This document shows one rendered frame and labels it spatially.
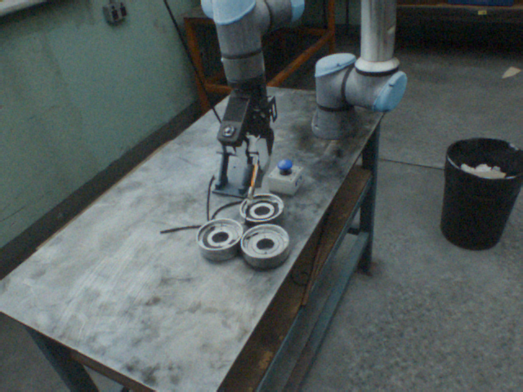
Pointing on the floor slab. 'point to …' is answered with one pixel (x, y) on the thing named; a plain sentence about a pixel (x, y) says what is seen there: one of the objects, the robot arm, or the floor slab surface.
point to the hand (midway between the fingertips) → (255, 168)
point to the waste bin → (480, 191)
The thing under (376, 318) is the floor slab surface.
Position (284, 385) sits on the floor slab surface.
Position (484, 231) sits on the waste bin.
